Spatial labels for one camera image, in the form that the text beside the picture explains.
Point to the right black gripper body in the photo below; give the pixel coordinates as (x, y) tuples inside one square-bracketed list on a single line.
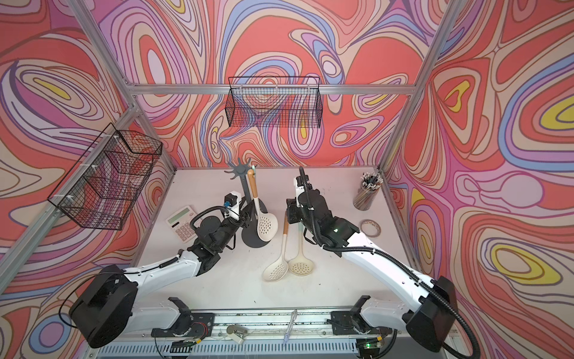
[(296, 215)]

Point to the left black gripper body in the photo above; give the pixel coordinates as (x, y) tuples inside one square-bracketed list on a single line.
[(242, 221)]

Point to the dark grey skimmer green handle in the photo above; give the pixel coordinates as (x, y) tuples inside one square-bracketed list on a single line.
[(254, 191)]

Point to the grey utensil rack stand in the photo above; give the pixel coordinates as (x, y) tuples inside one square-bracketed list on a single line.
[(249, 232)]

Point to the cream skimmer wooden handle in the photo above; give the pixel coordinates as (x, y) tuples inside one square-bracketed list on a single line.
[(278, 269), (267, 226)]

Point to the cream skimmer green handle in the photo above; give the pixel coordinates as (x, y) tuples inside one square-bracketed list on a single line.
[(300, 265)]

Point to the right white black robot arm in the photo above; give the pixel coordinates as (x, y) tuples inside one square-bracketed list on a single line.
[(427, 307)]

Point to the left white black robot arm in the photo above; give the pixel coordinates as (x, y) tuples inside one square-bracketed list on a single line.
[(113, 302)]

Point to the roll of tape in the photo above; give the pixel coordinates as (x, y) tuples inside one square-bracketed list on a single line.
[(370, 228)]

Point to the pencil cup with pencils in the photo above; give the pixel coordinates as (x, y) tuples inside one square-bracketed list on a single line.
[(369, 186)]

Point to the pink white calculator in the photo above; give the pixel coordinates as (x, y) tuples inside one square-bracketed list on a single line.
[(180, 221)]

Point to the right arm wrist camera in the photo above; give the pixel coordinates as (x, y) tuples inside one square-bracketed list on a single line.
[(299, 187)]

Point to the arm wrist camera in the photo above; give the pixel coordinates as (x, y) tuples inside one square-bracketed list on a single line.
[(299, 187), (232, 203)]

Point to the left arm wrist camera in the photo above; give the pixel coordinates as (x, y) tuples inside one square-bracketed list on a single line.
[(232, 203)]

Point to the black wire basket back wall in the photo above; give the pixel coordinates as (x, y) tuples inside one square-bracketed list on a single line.
[(274, 101)]

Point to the black wire basket wall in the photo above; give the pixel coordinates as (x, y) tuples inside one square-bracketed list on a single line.
[(274, 101), (110, 183)]

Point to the pen on rail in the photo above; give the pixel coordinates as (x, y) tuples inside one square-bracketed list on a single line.
[(290, 326)]

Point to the small clip on rail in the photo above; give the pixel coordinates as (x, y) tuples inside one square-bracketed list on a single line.
[(237, 333)]

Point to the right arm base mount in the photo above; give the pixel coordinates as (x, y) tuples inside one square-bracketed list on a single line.
[(345, 323)]

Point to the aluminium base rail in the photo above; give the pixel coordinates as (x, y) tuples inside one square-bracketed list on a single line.
[(310, 336)]

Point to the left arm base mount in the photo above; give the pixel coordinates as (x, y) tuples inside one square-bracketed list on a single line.
[(197, 325)]

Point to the black wire basket left wall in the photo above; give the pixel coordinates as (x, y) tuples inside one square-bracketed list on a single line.
[(110, 183)]

